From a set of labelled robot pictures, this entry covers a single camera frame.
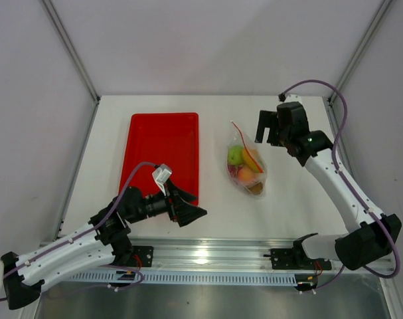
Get white slotted cable duct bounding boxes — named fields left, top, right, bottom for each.
left=65, top=269, right=297, bottom=286

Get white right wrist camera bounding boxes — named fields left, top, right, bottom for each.
left=278, top=93, right=303, bottom=104

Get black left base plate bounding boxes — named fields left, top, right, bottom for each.
left=123, top=246, right=154, bottom=268

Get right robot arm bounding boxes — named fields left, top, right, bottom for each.
left=255, top=102, right=402, bottom=274

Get yellow green mango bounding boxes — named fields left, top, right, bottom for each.
left=241, top=148, right=260, bottom=173

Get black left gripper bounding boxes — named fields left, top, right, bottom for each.
left=127, top=178, right=206, bottom=226

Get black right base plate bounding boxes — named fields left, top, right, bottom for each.
left=264, top=248, right=332, bottom=270

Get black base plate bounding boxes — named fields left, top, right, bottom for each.
left=264, top=248, right=332, bottom=270
left=123, top=246, right=154, bottom=268

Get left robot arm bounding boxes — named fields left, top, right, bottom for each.
left=1, top=181, right=207, bottom=310

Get left aluminium frame post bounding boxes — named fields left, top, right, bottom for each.
left=40, top=0, right=100, bottom=104

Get pink peach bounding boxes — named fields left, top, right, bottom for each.
left=237, top=166, right=258, bottom=187

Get red grape bunch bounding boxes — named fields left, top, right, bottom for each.
left=227, top=164, right=240, bottom=178

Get brown kiwi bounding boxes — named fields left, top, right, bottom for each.
left=248, top=182, right=264, bottom=195

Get aluminium front rail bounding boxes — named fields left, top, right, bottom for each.
left=33, top=237, right=395, bottom=274

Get green apple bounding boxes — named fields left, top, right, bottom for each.
left=227, top=145, right=244, bottom=165

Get aluminium frame post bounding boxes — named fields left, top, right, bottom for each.
left=40, top=0, right=100, bottom=104
left=335, top=0, right=396, bottom=92

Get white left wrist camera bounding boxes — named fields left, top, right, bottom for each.
left=152, top=163, right=173, bottom=196

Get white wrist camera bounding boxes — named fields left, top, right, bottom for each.
left=152, top=163, right=173, bottom=196
left=278, top=93, right=303, bottom=104

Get red plastic tray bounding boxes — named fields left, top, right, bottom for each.
left=119, top=112, right=199, bottom=197

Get right aluminium frame post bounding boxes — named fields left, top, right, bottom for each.
left=335, top=0, right=396, bottom=92

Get clear zip top bag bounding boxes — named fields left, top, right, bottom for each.
left=226, top=120, right=268, bottom=197

